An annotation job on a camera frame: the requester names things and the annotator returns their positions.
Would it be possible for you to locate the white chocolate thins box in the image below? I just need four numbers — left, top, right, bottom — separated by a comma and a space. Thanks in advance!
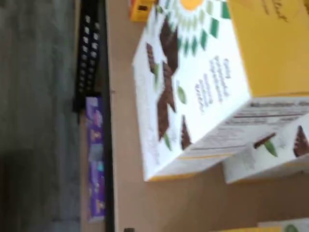
222, 118, 309, 185
131, 0, 309, 182

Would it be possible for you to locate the purple snack box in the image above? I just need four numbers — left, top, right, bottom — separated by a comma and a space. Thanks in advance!
87, 159, 107, 223
85, 96, 105, 161

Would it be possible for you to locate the orange snack box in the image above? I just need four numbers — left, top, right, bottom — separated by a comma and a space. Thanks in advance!
129, 0, 160, 23

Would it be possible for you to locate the black metal shelf rack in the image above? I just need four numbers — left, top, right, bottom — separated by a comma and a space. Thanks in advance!
71, 0, 116, 232

